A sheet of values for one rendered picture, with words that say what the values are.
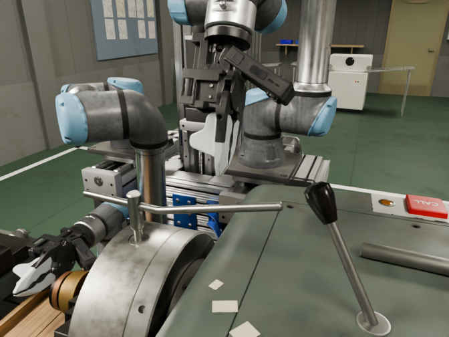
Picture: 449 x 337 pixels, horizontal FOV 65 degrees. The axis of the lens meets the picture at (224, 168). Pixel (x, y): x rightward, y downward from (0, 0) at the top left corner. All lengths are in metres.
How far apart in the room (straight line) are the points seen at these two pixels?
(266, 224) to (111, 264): 0.25
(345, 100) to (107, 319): 6.85
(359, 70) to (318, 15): 6.24
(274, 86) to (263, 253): 0.24
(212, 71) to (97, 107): 0.37
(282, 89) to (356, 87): 6.66
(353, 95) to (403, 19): 2.88
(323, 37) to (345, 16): 8.60
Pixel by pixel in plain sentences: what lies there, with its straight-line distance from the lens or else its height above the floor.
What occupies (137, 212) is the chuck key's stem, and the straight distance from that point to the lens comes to 0.57.
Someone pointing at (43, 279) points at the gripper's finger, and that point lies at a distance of 0.87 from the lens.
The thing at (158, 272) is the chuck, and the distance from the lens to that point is 0.55.
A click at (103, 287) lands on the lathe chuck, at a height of 1.21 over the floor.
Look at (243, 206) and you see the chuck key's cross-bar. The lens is 0.48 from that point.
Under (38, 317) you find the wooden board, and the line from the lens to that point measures 1.07.
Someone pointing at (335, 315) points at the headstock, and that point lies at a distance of 0.46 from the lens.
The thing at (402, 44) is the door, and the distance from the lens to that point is 9.53.
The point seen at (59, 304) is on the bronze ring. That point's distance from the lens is 0.77.
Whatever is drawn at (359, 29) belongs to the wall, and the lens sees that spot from 9.56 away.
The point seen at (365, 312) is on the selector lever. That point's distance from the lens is 0.45.
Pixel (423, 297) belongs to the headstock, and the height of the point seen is 1.25.
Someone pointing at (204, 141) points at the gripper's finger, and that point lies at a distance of 0.52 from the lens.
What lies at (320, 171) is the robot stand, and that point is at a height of 1.07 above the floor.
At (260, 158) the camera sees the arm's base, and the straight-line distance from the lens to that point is 1.06.
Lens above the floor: 1.56
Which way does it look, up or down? 22 degrees down
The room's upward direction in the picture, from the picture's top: straight up
